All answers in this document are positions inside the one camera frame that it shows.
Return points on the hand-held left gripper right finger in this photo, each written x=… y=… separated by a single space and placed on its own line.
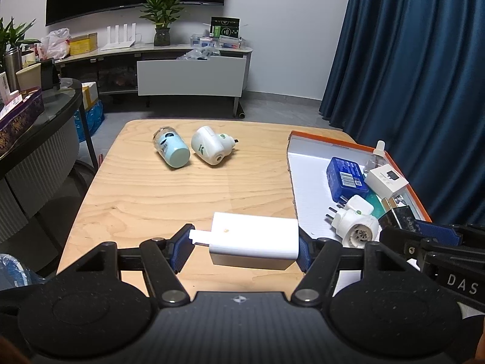
x=305 y=254

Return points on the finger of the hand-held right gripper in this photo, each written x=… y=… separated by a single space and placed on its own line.
x=435 y=229
x=454 y=248

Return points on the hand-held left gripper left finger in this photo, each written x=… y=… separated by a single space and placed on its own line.
x=183 y=248

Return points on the black wall charger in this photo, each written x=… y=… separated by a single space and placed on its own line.
x=398 y=216

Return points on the white wall charger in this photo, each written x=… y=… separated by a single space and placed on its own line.
x=254 y=235

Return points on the white cardboard tray orange rim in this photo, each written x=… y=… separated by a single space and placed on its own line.
x=314 y=197

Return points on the white round plug adapter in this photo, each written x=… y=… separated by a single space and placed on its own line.
x=356 y=220

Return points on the white charger package box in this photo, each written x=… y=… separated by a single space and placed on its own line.
x=384 y=182

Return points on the blue rectangular box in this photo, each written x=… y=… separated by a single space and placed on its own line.
x=346 y=178

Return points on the clear liquid bottle white cap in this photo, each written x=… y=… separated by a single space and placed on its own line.
x=373 y=163

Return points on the teal green carton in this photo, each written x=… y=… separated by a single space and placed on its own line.
x=373 y=199

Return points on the light blue jar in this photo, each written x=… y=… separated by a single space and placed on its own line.
x=174 y=151

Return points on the white plug-in vaporizer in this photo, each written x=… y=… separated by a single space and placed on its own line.
x=208 y=144

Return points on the blue plastic bag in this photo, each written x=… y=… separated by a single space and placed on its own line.
x=93 y=119

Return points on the dark blue curtain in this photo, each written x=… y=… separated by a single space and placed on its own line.
x=409 y=64

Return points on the black ribbed side cabinet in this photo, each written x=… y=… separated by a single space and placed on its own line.
x=38 y=167

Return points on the clear crumpled plastic bag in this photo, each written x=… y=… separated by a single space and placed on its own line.
x=15 y=271

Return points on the white television cabinet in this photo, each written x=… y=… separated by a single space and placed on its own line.
x=189 y=77

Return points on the cardboard carton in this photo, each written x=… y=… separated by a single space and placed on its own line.
x=91 y=94

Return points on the pile of clear packets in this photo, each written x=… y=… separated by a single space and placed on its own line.
x=197 y=54

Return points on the purple patterned basket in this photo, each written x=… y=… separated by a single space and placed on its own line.
x=21 y=121

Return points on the white router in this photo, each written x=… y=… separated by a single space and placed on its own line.
x=119 y=41

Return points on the black and green box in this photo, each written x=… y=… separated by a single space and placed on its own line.
x=225 y=28

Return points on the yellow box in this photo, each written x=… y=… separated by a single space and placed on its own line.
x=84 y=44

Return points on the beige container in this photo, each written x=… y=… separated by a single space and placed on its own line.
x=29 y=77

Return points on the potted plant dark vase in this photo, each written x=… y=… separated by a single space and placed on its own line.
x=163 y=15

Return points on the white plastic bag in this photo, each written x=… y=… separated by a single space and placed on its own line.
x=56 y=43

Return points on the metal tumbler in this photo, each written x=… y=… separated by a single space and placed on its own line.
x=13 y=68

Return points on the leafy green plant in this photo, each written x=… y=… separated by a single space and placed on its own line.
x=13 y=36

